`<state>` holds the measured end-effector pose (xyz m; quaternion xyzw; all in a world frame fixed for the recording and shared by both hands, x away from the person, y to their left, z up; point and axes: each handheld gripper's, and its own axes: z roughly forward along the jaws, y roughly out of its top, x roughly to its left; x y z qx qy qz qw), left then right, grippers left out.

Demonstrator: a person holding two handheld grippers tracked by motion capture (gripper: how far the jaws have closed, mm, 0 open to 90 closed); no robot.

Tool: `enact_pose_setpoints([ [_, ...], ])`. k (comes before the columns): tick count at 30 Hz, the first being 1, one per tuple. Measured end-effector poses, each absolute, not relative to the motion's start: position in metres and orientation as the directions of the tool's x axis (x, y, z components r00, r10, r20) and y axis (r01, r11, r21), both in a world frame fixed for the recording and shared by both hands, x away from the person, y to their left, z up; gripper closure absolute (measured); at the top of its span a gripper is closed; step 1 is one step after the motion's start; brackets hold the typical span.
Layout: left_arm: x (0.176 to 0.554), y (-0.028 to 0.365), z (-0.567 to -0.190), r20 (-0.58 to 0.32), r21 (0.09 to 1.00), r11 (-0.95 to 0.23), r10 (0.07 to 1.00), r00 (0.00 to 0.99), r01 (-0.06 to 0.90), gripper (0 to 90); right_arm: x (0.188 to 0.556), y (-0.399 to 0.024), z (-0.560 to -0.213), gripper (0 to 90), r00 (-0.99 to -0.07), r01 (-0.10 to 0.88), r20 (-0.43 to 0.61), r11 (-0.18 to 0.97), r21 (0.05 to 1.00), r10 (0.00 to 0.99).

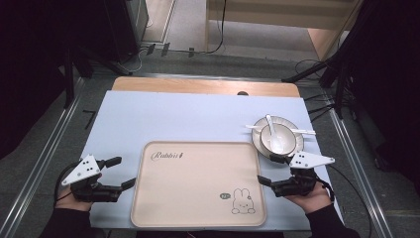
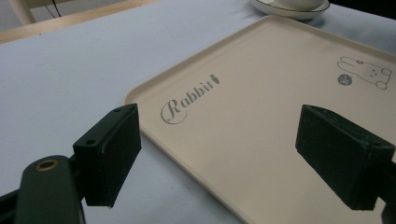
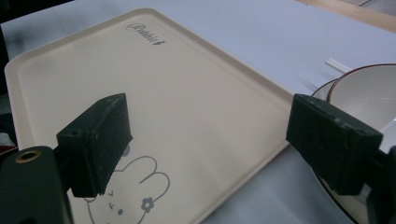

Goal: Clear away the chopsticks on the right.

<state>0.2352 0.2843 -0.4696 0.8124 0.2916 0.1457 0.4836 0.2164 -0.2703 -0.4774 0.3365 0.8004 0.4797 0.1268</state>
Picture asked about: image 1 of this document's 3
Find white chopstick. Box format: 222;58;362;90
245;124;317;135
248;125;317;137

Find person's right hand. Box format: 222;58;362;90
284;181;333;215

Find black stand legs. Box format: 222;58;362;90
62;44;134;109
281;49;353;121

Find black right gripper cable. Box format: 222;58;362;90
327;164;373;238

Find white ceramic spoon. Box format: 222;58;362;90
264;113;285;151

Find light blue table mat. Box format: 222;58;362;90
79;90;344;232

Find person's left hand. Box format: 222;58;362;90
53;173;103;213

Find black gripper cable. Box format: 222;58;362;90
53;161;82;203
327;164;373;238

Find beige tray with rabbit print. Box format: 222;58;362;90
130;140;268;229

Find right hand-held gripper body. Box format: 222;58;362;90
270;151;336;198

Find metal floor rail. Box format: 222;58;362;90
325;97;394;238
0;76;86;238

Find looped black floor cable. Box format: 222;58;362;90
294;59;331;77

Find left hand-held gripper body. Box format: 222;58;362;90
61;154;124;203

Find black curtain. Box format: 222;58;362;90
341;0;420;191
0;0;142;161

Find light wooden furniture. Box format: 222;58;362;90
204;0;365;61

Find white bowl with gold rim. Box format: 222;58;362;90
260;123;298;157

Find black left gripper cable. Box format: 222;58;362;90
53;161;82;203

